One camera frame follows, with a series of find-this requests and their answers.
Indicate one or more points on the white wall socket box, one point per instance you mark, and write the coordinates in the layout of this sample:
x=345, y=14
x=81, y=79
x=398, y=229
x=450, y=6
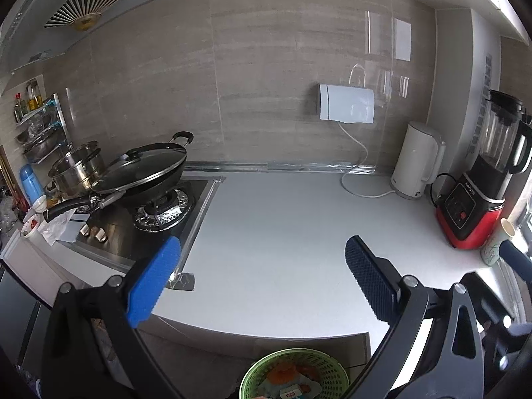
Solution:
x=347, y=104

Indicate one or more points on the metal wall rack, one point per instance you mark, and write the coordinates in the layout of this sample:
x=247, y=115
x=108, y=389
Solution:
x=45, y=137

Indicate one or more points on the ceramic cup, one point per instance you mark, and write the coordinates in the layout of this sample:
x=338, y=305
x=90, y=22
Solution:
x=494, y=249

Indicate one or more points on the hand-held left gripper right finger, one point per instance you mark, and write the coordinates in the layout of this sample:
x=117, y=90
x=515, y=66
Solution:
x=370, y=278

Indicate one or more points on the glass oil bottle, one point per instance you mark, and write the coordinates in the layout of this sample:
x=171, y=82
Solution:
x=34, y=97

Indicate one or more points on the white wall sticker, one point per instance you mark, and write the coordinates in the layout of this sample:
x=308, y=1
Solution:
x=402, y=39

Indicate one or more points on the stainless steel pot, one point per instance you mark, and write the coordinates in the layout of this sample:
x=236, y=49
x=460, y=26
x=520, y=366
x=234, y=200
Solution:
x=75, y=174

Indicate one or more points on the white bowl with red print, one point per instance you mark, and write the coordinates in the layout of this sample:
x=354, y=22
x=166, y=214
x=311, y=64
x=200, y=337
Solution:
x=30, y=226

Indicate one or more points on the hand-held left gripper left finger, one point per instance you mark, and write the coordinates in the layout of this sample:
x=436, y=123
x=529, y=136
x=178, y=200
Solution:
x=153, y=278

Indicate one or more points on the plain white bowl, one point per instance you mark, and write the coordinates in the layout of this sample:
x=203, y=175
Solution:
x=38, y=203

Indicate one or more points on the black wok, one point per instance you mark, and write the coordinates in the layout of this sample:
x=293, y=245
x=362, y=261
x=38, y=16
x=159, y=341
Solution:
x=166, y=178

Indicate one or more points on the grey range hood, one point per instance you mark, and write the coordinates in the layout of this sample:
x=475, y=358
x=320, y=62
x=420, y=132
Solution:
x=104, y=8

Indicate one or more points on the blue thermos bottle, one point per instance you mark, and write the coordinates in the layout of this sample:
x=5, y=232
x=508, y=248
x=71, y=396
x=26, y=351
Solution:
x=30, y=185

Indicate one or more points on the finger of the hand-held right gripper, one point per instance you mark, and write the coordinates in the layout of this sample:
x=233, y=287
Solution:
x=515, y=255

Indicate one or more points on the red and black blender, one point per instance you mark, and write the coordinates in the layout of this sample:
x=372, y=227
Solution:
x=469, y=208

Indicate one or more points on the green plastic basket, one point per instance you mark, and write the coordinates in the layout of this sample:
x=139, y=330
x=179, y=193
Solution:
x=257, y=376

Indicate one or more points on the steel stove knob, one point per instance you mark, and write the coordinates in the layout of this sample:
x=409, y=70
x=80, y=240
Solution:
x=101, y=235
x=85, y=229

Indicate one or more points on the stainless gas stove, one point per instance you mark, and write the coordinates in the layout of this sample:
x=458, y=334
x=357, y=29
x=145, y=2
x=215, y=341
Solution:
x=120, y=224

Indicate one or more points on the glass wok lid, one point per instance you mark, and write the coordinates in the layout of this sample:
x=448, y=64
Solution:
x=137, y=166

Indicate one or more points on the crumpled white paper towel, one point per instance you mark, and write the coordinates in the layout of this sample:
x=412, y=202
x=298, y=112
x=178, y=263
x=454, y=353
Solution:
x=54, y=226

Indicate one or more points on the white electric kettle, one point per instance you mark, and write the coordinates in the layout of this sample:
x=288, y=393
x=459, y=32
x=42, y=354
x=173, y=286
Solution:
x=415, y=162

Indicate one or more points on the dark sauce bottle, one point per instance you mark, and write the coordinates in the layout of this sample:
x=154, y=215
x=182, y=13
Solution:
x=18, y=110

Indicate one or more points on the burner foil liner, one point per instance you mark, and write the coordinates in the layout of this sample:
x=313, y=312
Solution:
x=166, y=216

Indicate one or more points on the silver foil tape strip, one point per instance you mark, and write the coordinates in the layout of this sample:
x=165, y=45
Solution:
x=291, y=166

